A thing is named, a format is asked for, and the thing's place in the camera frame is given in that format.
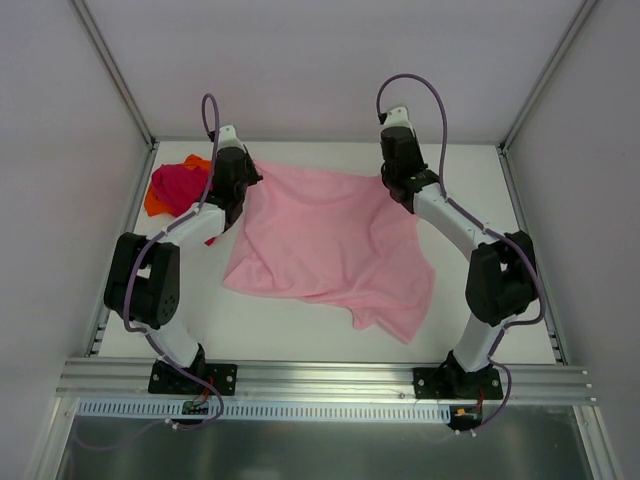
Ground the aluminium frame post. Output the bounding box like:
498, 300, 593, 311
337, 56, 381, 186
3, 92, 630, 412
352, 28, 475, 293
68, 0, 156, 150
498, 0, 600, 153

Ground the aluminium mounting rail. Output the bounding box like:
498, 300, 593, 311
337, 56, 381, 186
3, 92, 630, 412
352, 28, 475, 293
55, 357, 598, 406

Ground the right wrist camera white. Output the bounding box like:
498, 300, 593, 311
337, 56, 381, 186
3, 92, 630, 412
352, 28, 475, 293
378, 104, 415, 132

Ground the light pink t shirt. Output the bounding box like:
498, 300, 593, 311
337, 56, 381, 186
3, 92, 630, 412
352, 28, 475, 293
223, 161, 436, 344

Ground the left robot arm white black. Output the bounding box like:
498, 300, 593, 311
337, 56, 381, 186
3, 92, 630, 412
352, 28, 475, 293
104, 143, 262, 393

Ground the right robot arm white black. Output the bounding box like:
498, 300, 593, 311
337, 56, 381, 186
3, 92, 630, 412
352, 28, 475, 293
381, 126, 539, 400

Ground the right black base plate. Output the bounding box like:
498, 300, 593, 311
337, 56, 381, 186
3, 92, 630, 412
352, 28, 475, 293
412, 366, 504, 400

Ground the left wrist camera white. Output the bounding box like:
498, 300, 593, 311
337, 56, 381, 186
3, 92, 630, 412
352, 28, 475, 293
207, 124, 246, 151

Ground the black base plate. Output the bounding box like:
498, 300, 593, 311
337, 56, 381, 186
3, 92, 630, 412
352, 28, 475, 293
147, 361, 238, 396
412, 366, 504, 400

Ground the right aluminium frame post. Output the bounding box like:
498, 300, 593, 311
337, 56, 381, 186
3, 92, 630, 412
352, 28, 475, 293
498, 0, 600, 153

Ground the white slotted cable duct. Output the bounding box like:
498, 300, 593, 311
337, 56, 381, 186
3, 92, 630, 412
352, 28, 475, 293
77, 398, 451, 425

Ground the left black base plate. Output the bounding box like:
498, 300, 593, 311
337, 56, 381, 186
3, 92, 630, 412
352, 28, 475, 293
147, 361, 238, 396

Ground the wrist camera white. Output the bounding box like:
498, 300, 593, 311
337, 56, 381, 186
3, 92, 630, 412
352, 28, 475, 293
207, 124, 246, 151
378, 104, 415, 132

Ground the left aluminium frame post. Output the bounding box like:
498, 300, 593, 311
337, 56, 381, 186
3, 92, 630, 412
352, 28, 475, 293
68, 0, 156, 150

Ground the magenta folded t shirt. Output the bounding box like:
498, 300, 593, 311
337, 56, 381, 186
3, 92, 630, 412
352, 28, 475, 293
151, 162, 221, 247

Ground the orange folded t shirt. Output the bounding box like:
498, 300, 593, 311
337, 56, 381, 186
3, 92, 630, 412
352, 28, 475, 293
144, 154, 211, 218

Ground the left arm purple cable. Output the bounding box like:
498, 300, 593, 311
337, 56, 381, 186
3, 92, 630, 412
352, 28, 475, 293
122, 93, 224, 431

